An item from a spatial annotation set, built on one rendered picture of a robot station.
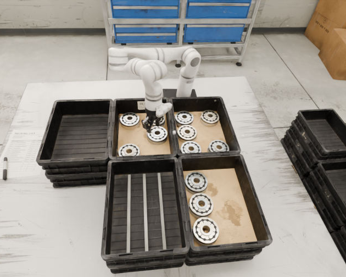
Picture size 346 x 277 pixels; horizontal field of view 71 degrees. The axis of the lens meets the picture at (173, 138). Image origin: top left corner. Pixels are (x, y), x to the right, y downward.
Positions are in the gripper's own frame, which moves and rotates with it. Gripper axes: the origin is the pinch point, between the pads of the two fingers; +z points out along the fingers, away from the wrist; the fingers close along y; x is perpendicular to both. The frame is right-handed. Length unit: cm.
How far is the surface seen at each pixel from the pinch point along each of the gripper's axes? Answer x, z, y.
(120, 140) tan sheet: -12.8, 10.6, 10.7
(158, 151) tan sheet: 6.4, 10.5, 3.4
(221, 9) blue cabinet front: -76, 22, -199
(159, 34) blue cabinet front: -122, 50, -149
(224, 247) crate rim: 55, 1, 26
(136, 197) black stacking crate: 15.2, 10.8, 28.2
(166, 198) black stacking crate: 25.7, 10.7, 20.4
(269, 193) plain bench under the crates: 61, 23, -21
